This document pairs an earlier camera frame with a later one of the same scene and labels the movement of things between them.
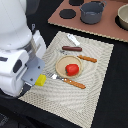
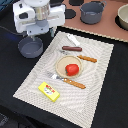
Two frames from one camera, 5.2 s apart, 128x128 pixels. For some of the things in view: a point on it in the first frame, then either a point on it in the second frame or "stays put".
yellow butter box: x=40 y=80 -> x=49 y=91
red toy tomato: x=72 y=69 stays put
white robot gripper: x=20 y=67 -> x=36 y=20
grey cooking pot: x=92 y=12 stays put
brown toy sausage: x=72 y=48 stays put
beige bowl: x=123 y=16 stays put
